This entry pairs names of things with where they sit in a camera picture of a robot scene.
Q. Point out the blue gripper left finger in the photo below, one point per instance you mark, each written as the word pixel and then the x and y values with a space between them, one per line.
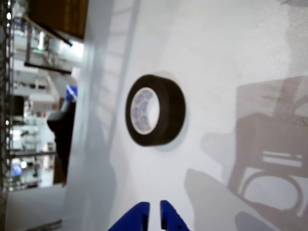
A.
pixel 140 216

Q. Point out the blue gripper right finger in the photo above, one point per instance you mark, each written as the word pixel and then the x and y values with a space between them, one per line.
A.
pixel 168 216

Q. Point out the black tape roll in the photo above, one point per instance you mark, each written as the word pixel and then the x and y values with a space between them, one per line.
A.
pixel 172 113

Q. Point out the small blue box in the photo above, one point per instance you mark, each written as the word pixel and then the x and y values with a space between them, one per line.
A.
pixel 71 92

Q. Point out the brown wooden board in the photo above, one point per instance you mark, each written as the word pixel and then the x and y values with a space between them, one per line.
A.
pixel 62 14

